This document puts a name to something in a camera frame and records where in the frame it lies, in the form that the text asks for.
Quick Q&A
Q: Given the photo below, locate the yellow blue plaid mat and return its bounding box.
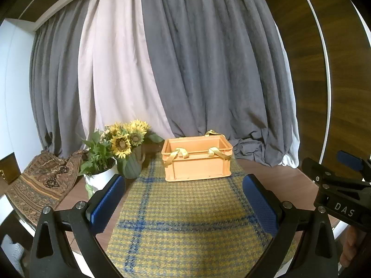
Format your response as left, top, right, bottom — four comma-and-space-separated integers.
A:
106, 151, 299, 278

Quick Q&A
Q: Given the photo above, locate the artificial sunflower bouquet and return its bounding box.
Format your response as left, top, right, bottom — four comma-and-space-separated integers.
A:
100, 119, 164, 160

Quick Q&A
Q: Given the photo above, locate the grey curtain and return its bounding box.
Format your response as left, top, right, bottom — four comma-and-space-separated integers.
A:
29, 0, 102, 158
141, 0, 294, 167

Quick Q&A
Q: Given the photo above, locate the person's right hand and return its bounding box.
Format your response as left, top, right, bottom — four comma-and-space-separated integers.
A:
343, 225, 367, 264

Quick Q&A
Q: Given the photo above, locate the grey striped cloth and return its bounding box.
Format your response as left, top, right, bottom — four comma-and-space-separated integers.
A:
0, 234, 25, 278

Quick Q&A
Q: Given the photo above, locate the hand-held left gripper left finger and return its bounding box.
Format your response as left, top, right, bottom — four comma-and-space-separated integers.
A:
29, 174, 126, 278

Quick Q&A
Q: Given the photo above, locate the brown patterned cloth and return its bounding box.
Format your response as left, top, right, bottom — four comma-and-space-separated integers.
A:
6, 150, 89, 227

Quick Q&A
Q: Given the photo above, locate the white ribbed plant pot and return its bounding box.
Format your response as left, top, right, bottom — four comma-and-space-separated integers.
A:
84, 162, 119, 199

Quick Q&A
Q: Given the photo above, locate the green leafy plant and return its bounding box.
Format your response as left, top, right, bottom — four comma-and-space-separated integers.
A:
77, 130, 118, 177

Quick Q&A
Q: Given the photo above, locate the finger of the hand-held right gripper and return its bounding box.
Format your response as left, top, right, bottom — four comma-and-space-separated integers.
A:
301, 158, 364, 184
337, 150, 371, 180

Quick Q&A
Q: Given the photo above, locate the pale pink curtain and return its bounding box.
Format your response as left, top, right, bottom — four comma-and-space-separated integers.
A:
78, 0, 176, 142

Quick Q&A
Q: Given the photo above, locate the orange plastic crate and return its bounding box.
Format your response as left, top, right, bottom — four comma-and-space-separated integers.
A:
161, 130, 233, 182

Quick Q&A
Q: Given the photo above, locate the white curtain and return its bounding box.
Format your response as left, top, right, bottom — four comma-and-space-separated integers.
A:
280, 43, 301, 168

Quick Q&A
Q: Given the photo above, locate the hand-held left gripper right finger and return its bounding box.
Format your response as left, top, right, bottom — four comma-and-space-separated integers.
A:
243, 174, 338, 278

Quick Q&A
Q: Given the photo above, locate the grey-green ribbed vase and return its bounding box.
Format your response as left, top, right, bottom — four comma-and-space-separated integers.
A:
117, 145, 145, 179

